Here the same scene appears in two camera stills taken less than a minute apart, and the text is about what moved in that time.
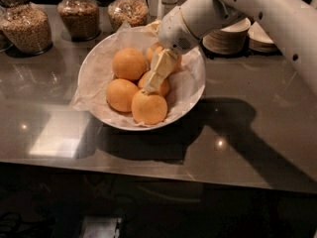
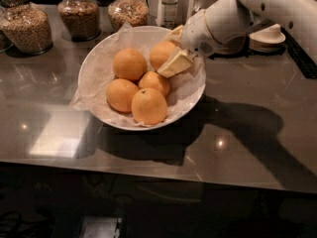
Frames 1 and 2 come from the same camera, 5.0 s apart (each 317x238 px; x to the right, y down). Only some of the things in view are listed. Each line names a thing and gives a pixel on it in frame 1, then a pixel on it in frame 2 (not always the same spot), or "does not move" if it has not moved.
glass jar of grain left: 25,25 does not move
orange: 149,109 does not move
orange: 129,63 does not move
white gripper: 173,33 → 195,34
